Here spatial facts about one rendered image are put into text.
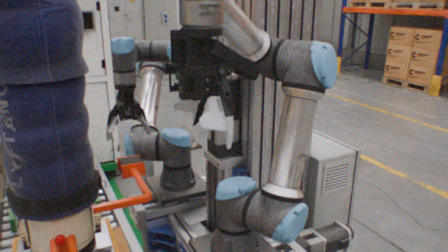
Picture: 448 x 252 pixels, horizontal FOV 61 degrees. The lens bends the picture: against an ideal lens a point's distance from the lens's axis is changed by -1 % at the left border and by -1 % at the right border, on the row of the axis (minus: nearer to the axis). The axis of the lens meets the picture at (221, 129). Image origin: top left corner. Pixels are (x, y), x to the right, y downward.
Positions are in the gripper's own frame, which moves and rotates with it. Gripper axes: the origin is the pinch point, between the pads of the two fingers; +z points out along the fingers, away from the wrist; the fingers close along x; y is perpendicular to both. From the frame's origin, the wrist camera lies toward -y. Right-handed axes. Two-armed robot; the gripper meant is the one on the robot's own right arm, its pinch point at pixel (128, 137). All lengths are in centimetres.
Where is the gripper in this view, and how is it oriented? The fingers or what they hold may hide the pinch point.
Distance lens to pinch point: 140.3
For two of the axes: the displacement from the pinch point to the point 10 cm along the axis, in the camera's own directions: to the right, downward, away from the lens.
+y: 4.2, 3.0, -8.6
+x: 9.1, -1.4, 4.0
